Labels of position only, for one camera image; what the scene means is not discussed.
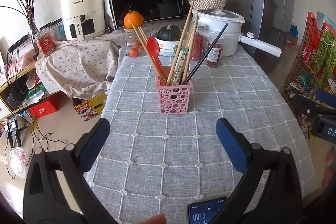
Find pink perforated utensil holder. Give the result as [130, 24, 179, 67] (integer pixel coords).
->
[154, 75, 193, 115]

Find black chopstick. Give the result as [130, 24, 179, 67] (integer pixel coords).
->
[182, 23, 228, 85]

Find wooden chopstick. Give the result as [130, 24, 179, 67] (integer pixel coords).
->
[166, 2, 194, 86]
[182, 12, 198, 84]

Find person's right hand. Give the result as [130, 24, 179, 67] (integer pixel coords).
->
[139, 214, 166, 224]

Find yellow cardboard box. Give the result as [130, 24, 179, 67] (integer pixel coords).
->
[72, 93, 107, 121]

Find red box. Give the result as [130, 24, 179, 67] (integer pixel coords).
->
[29, 93, 60, 118]

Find green leafy vegetables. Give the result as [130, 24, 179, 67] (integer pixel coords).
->
[313, 30, 335, 89]

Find smartphone with timer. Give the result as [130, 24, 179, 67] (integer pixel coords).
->
[187, 197, 227, 224]

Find grey checked tablecloth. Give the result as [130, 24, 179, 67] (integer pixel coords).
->
[87, 48, 315, 223]

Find cherry print cloth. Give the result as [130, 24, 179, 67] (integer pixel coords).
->
[35, 39, 119, 100]

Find red-label goji jar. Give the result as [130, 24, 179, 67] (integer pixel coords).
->
[206, 32, 225, 68]

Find clear jar silver lid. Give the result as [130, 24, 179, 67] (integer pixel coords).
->
[191, 22, 206, 61]

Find red-label nut jar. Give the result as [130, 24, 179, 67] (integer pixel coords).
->
[34, 28, 56, 57]

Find red plastic spoon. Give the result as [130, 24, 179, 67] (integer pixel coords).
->
[147, 36, 167, 81]

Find white ceramic bowls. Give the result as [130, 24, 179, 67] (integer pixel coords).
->
[154, 36, 179, 57]

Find white electric pot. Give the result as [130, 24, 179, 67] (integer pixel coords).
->
[193, 9, 282, 57]

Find green pumpkin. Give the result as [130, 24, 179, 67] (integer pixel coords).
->
[155, 24, 182, 42]

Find large orange tangerine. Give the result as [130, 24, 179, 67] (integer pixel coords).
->
[123, 6, 144, 29]

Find cream air fryer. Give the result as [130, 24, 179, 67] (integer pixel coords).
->
[60, 0, 105, 41]

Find dried twig branches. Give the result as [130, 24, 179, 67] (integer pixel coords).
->
[1, 0, 39, 36]

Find black wire rack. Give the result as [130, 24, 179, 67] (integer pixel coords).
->
[284, 19, 335, 140]

